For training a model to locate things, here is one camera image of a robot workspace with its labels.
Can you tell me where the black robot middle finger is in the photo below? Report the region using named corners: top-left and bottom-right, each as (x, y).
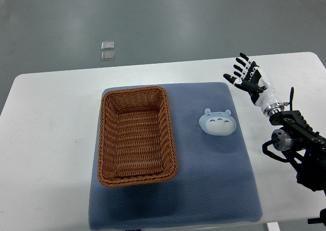
top-left (233, 64), bottom-right (251, 75)

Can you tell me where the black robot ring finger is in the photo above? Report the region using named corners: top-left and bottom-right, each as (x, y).
top-left (235, 58), bottom-right (255, 70)

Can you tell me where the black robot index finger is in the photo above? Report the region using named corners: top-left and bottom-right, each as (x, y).
top-left (233, 71), bottom-right (247, 81)

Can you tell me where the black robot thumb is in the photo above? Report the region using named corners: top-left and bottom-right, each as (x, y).
top-left (223, 73), bottom-right (242, 86)

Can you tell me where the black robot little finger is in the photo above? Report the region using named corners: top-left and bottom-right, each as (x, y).
top-left (239, 53), bottom-right (258, 67)

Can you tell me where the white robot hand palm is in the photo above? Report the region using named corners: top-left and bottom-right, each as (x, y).
top-left (245, 66), bottom-right (284, 117)

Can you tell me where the blue plush toy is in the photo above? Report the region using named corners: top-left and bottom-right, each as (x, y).
top-left (199, 108), bottom-right (237, 136)

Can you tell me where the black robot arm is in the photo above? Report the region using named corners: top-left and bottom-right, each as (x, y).
top-left (223, 53), bottom-right (325, 191)

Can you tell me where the brown wicker basket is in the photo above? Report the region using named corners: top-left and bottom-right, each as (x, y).
top-left (97, 86), bottom-right (178, 188)

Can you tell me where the blue quilted mat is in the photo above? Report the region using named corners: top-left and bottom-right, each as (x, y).
top-left (89, 82), bottom-right (262, 229)

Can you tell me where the upper floor plate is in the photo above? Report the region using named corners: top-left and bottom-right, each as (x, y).
top-left (101, 41), bottom-right (115, 50)

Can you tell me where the black cable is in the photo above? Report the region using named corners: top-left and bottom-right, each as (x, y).
top-left (284, 87), bottom-right (295, 112)

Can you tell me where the black table bracket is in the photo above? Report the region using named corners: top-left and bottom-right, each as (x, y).
top-left (307, 208), bottom-right (326, 225)

